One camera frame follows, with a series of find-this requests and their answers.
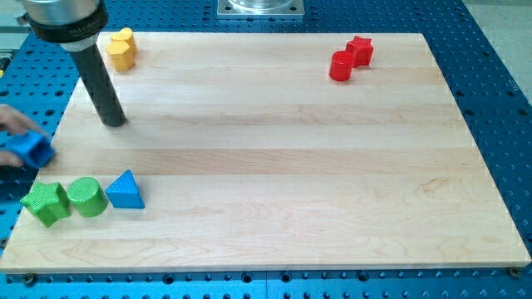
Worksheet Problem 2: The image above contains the yellow heart block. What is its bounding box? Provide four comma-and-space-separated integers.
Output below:
111, 27, 138, 54

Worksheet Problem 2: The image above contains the wooden board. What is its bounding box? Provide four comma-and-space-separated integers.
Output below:
1, 32, 530, 274

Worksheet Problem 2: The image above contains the green star block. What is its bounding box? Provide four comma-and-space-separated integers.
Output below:
20, 182, 71, 228

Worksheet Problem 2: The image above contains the blue cube block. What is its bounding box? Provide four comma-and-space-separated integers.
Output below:
7, 130, 56, 169

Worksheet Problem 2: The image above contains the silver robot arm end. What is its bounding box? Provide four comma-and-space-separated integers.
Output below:
21, 0, 108, 52

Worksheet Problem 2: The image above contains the blue triangle block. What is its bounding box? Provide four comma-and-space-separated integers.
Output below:
105, 169, 145, 209

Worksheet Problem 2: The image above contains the red star block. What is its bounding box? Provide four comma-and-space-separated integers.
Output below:
346, 36, 374, 68

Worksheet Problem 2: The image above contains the green cylinder block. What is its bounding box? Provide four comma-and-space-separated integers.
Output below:
66, 177, 108, 218

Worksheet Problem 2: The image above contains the person's hand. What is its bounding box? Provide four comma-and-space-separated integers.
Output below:
0, 104, 47, 169

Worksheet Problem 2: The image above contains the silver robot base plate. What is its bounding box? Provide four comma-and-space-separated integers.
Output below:
217, 0, 305, 19

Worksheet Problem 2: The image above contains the yellow hexagon block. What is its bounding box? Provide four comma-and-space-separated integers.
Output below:
106, 41, 135, 71

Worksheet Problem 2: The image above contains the red cylinder block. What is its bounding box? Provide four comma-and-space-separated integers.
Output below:
328, 51, 353, 81

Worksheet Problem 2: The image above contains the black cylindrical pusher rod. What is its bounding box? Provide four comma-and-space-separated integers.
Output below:
70, 44, 126, 127

